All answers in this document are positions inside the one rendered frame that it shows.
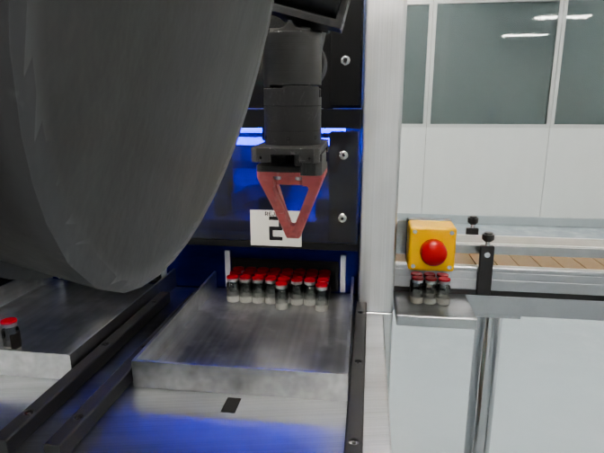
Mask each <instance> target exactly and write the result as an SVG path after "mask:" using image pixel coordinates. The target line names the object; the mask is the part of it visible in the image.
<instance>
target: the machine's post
mask: <svg viewBox="0 0 604 453"><path fill-rule="evenodd" d="M406 14H407V0H366V13H365V46H364V78H363V110H362V142H361V175H360V239H359V271H358V302H366V303H367V313H368V314H382V315H384V324H385V339H386V370H387V385H388V401H389V385H390V365H391V345H392V326H393V306H394V286H395V249H396V229H397V209H398V190H399V170H400V150H401V131H402V111H403V91H404V53H405V34H406Z"/></svg>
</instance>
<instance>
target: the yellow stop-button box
mask: <svg viewBox="0 0 604 453"><path fill-rule="evenodd" d="M430 239H438V240H440V241H441V242H442V243H443V244H444V245H445V246H446V248H447V251H448V256H447V259H446V260H445V262H444V263H442V264H441V265H438V266H430V265H428V264H426V263H425V262H424V261H423V260H422V257H421V255H420V248H421V246H422V244H423V243H424V242H425V241H427V240H430ZM456 240H457V229H456V228H455V226H454V225H453V223H452V222H451V220H450V219H449V218H407V222H406V240H405V259H406V262H407V266H408V269H409V270H417V271H453V270H454V264H455V252H456Z"/></svg>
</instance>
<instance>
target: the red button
mask: <svg viewBox="0 0 604 453"><path fill-rule="evenodd" d="M420 255H421V257H422V260H423V261H424V262H425V263H426V264H428V265H430V266H438V265H441V264H442V263H444V262H445V260H446V259H447V256H448V251H447V248H446V246H445V245H444V244H443V243H442V242H441V241H440V240H438V239H430V240H427V241H425V242H424V243H423V244H422V246H421V248H420Z"/></svg>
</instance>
